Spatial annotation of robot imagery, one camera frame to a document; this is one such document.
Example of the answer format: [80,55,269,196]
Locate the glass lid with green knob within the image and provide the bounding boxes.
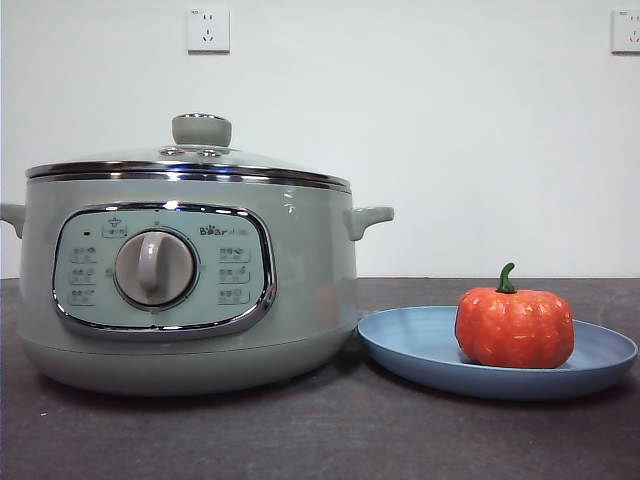
[25,113,354,192]

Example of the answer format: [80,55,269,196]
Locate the orange pumpkin with green stem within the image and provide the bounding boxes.
[454,262,576,370]

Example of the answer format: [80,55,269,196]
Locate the pale green electric steamer pot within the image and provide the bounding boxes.
[0,179,396,399]

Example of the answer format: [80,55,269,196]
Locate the blue plate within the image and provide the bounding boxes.
[356,305,640,401]

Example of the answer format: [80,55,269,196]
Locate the white wall socket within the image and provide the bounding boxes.
[610,8,640,54]
[187,7,232,54]

